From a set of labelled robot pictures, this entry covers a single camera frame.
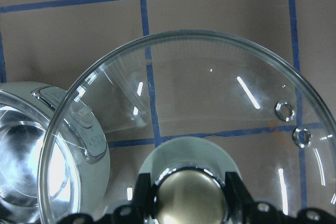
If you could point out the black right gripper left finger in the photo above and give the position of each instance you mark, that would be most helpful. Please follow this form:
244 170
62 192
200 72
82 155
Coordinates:
133 212

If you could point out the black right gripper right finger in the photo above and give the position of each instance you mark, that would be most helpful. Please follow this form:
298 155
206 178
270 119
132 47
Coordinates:
242 208

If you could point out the glass pot lid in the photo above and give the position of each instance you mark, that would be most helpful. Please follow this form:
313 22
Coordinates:
188 106

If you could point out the pale green cooking pot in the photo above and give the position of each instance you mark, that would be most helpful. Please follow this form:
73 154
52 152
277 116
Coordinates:
78 172

